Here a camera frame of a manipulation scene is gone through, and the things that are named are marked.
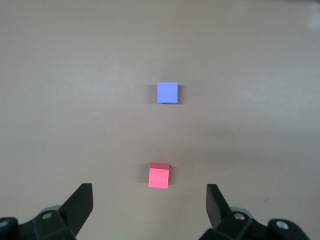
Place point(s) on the red foam cube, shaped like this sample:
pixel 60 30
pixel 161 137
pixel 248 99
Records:
pixel 158 177

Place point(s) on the purple foam cube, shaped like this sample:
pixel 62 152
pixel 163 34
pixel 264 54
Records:
pixel 167 92

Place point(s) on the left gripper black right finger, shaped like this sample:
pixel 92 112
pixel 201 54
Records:
pixel 217 212

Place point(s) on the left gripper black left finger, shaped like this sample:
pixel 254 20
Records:
pixel 75 212

